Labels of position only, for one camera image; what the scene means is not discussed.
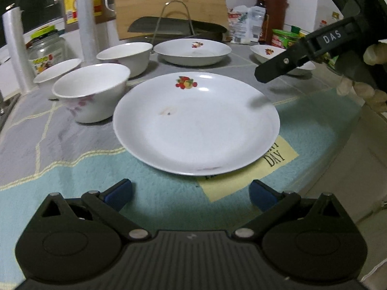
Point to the white floral bowl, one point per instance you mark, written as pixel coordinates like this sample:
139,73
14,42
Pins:
54,74
130,59
93,96

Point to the brown knife block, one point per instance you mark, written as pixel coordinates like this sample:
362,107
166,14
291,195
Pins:
276,12

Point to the green round tin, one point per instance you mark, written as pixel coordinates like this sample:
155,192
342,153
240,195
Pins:
284,39

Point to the thin plastic wrap roll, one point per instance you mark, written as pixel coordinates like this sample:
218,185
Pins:
15,42

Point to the white printed plastic bag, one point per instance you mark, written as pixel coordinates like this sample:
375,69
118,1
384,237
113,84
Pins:
255,27

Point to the white fruit print plate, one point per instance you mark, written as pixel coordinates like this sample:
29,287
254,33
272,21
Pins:
187,55
196,127
266,55

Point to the thick white plastic roll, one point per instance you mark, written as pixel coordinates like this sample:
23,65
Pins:
87,21

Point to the red white snack bag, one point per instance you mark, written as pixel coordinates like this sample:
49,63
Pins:
235,21

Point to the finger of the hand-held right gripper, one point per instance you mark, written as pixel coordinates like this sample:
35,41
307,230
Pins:
302,53

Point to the oil bottle yellow label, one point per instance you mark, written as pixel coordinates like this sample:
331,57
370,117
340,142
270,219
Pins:
71,9

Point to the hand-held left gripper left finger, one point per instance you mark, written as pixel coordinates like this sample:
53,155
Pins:
118,192

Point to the person's right hand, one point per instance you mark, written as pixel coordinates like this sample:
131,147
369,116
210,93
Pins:
376,55

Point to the glass jar green lid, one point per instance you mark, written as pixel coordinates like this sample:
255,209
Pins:
47,51

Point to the grey teal patterned mat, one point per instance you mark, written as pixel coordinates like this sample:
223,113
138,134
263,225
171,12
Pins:
75,145

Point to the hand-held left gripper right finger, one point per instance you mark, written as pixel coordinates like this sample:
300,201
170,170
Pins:
262,195

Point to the dark soy sauce bottle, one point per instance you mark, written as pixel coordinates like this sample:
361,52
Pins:
262,12

